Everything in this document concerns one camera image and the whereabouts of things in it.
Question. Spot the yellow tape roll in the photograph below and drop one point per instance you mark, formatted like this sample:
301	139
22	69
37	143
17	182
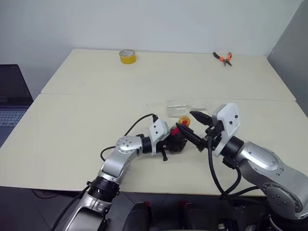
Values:
128	57

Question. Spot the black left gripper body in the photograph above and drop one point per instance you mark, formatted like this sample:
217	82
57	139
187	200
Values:
165	144

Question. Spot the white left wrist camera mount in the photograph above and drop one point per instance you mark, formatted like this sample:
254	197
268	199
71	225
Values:
157	131

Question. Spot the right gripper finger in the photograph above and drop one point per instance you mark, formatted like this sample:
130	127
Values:
202	118
188	134

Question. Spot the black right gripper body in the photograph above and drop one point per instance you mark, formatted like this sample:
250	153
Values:
215	132

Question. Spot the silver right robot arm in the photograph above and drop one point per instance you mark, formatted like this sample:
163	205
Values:
264	163

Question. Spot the dark laptop computer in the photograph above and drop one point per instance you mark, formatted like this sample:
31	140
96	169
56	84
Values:
12	96

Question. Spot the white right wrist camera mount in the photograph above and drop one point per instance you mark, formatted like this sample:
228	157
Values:
228	118

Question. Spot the clear wine glass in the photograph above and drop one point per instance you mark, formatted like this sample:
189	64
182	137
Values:
176	109

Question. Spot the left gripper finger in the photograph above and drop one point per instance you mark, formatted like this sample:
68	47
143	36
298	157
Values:
178	148

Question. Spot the orange black pliers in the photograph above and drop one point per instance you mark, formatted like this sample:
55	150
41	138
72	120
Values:
223	59

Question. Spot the plastic bottle with dark drink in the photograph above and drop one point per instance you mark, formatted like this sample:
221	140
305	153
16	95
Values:
184	121

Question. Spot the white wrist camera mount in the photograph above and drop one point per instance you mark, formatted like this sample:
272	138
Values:
228	118
157	131

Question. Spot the dark rounded shape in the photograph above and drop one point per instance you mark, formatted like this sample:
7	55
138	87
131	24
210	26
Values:
140	216
195	216

